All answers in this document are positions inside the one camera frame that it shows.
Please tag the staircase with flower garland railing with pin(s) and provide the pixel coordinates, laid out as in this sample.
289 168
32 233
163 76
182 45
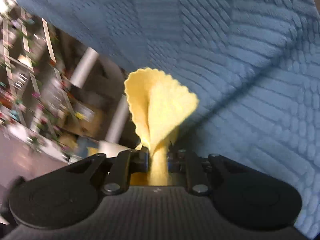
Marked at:
58 96

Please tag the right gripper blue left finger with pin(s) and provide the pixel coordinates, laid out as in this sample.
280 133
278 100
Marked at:
121 167

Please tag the yellow cleaning cloth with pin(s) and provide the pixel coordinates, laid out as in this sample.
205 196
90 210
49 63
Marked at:
159 104

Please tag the blue textured covered chair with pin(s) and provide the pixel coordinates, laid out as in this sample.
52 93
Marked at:
254 64

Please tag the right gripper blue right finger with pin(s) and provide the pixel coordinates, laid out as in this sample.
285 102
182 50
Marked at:
188 171

